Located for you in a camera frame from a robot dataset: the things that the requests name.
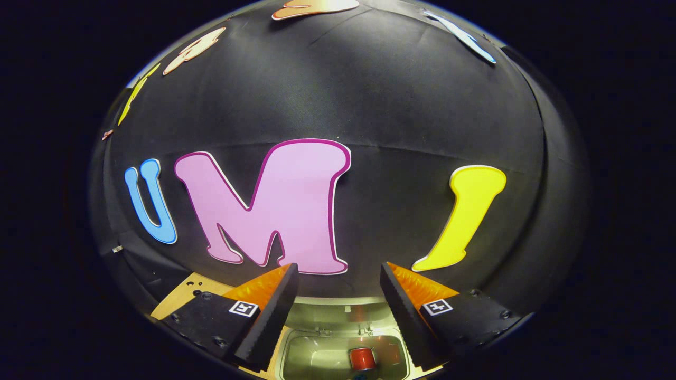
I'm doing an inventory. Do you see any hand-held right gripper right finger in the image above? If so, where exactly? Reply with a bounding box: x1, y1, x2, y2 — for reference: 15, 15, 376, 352
379, 261, 524, 373

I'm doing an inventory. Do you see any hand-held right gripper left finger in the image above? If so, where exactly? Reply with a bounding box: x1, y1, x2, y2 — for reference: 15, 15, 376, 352
160, 263, 300, 372

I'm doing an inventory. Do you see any red pop can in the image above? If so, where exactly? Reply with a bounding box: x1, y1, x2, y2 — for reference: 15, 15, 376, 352
349, 347, 377, 371

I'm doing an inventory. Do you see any cream desktop garbage bin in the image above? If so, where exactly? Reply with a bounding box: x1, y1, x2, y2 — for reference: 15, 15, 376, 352
272, 296, 423, 380

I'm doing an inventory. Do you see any black backdrop cloth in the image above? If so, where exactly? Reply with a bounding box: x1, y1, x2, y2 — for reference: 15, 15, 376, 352
87, 0, 592, 328

